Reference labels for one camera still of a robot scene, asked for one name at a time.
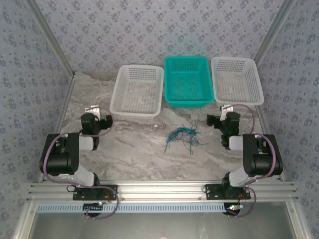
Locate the small black controller board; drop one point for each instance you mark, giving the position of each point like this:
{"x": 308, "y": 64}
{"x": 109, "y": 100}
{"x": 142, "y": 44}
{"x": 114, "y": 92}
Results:
{"x": 93, "y": 207}
{"x": 234, "y": 209}

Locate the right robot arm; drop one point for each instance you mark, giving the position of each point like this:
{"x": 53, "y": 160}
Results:
{"x": 261, "y": 161}

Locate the teal perforated plastic basket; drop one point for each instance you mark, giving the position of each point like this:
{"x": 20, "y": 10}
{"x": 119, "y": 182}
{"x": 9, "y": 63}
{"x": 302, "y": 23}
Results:
{"x": 187, "y": 82}

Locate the aluminium frame post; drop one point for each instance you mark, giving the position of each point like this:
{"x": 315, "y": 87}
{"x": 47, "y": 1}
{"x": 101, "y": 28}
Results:
{"x": 273, "y": 32}
{"x": 52, "y": 37}

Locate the aluminium mounting rail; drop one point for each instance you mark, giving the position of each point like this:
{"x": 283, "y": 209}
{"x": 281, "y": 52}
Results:
{"x": 162, "y": 189}

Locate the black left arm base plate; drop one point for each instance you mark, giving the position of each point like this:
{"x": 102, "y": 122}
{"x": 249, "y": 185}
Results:
{"x": 109, "y": 191}

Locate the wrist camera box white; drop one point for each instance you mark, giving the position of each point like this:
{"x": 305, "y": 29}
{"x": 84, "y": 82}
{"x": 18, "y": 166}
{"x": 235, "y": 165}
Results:
{"x": 225, "y": 108}
{"x": 93, "y": 109}

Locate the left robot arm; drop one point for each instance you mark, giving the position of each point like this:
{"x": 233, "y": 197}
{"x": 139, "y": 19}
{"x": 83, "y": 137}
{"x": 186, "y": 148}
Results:
{"x": 59, "y": 159}

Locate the aluminium frame leg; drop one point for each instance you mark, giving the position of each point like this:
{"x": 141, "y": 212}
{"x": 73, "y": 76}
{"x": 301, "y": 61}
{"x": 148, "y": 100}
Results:
{"x": 23, "y": 221}
{"x": 297, "y": 221}

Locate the aluminium table side rail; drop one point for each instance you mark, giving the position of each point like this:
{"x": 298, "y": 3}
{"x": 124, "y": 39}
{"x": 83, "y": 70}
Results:
{"x": 263, "y": 119}
{"x": 65, "y": 104}

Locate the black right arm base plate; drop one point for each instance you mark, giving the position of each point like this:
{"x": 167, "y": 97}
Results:
{"x": 211, "y": 191}

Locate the grey metal panel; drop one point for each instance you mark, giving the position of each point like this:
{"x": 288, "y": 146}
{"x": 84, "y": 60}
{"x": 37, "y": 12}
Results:
{"x": 162, "y": 226}

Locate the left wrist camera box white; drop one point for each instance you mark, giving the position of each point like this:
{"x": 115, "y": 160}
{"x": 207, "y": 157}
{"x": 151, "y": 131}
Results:
{"x": 93, "y": 109}

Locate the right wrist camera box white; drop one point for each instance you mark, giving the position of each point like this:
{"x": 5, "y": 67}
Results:
{"x": 225, "y": 108}

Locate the white perforated plastic basket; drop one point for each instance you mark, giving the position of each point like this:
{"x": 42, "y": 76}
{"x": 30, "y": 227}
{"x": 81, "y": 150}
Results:
{"x": 135, "y": 92}
{"x": 236, "y": 82}

